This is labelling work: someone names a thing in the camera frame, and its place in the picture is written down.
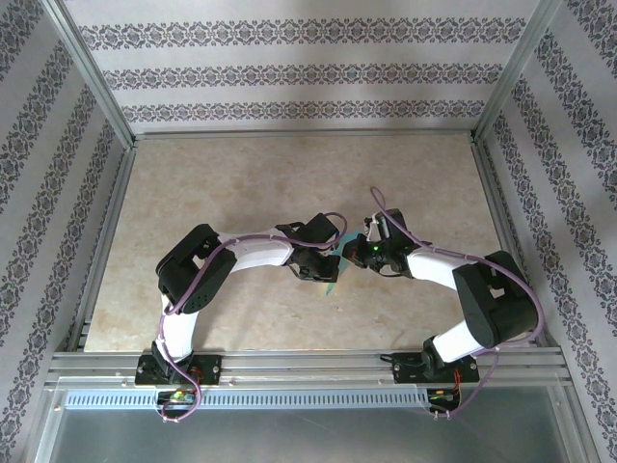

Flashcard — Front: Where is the grey metal panel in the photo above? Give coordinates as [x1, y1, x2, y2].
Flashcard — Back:
[28, 385, 602, 463]

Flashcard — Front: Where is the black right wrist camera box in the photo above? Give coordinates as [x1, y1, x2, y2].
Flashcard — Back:
[362, 207, 410, 248]

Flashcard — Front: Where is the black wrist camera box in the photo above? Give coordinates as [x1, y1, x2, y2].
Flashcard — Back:
[273, 212, 341, 253]
[362, 207, 410, 248]

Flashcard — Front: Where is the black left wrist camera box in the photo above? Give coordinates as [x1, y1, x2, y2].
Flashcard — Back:
[273, 212, 341, 253]

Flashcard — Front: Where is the wide aluminium mounting rail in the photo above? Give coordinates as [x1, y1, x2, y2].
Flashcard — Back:
[45, 349, 570, 390]

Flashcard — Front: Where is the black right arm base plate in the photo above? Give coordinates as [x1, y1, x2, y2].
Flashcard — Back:
[392, 351, 481, 385]

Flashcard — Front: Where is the aluminium frame rail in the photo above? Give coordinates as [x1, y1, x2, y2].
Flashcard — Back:
[130, 127, 478, 142]
[67, 142, 139, 352]
[469, 134, 553, 349]

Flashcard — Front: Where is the slotted grey cable duct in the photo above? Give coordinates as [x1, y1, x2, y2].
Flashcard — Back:
[65, 388, 433, 411]

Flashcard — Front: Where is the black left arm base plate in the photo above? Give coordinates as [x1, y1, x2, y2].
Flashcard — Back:
[134, 354, 224, 387]

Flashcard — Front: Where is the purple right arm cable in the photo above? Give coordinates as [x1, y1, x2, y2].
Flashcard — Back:
[369, 186, 549, 421]

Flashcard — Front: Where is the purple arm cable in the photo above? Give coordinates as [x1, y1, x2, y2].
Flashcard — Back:
[369, 186, 549, 421]
[156, 211, 349, 424]

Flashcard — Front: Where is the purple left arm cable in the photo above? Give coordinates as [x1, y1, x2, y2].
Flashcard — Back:
[156, 211, 349, 424]

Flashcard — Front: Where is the aluminium frame post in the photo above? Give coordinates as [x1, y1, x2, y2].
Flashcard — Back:
[41, 0, 137, 149]
[470, 0, 566, 146]

